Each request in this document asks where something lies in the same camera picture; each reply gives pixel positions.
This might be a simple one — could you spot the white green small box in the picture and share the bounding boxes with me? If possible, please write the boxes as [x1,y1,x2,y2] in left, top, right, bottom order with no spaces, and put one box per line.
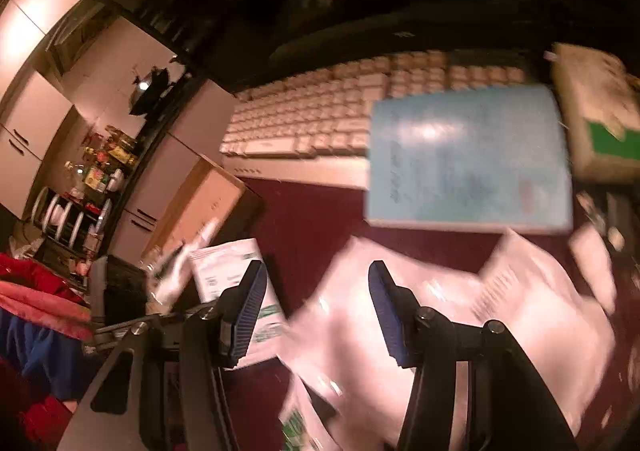
[552,44,639,183]

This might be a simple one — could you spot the red blanket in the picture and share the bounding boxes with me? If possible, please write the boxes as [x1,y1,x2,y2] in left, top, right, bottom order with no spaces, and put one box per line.
[0,253,92,341]

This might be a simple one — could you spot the dark red table mat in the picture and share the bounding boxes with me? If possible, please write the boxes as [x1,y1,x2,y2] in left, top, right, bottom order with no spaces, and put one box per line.
[244,179,639,450]

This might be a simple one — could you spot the dish rack with plates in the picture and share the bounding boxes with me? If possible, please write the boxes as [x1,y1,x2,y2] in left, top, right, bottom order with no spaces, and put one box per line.
[30,186,112,254]

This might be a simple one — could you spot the brown cardboard box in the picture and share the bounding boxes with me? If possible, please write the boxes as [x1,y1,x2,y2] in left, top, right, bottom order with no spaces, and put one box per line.
[142,157,262,257]

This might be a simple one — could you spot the white computer keyboard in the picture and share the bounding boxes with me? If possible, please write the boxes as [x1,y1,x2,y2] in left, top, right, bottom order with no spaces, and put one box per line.
[219,50,532,189]

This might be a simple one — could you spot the white cloth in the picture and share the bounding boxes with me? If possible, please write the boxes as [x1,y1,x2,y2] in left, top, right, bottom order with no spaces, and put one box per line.
[279,232,615,450]

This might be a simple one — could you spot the light blue notebook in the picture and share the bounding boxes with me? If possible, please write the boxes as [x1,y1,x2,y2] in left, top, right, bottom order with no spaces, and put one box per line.
[364,85,573,234]

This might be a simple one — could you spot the white green printed packet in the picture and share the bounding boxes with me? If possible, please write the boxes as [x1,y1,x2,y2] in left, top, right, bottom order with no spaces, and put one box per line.
[189,239,286,367]

